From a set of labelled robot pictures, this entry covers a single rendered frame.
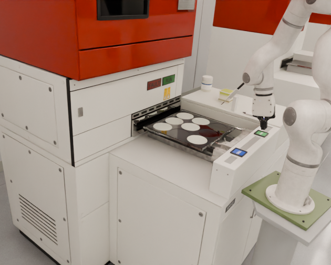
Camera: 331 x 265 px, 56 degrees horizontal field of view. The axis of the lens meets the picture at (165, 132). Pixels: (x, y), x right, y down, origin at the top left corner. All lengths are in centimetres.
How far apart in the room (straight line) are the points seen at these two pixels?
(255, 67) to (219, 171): 46
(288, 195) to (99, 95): 88
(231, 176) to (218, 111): 66
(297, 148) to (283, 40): 44
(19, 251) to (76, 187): 89
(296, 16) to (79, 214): 127
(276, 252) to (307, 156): 45
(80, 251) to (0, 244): 75
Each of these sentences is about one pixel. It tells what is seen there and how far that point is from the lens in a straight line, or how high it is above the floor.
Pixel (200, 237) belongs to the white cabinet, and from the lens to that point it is 140.
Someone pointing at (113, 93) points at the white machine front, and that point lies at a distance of 145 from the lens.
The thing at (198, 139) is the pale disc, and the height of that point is 90.
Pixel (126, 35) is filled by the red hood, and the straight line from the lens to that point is 138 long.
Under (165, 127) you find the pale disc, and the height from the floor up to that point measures 90.
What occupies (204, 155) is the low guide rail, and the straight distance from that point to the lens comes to 153.
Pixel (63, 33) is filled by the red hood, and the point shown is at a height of 139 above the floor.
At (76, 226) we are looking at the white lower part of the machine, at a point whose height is 47.
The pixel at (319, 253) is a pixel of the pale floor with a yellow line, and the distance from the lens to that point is 251.
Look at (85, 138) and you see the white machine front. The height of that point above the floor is 94.
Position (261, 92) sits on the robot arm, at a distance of 147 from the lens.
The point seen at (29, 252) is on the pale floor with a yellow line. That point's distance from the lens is 226.
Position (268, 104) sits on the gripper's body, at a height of 112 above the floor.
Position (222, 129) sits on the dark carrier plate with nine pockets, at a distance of 170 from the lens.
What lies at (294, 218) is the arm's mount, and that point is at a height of 83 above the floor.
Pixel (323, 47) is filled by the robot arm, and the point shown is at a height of 143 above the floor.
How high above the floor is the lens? 158
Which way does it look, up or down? 25 degrees down
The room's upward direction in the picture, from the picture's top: 5 degrees clockwise
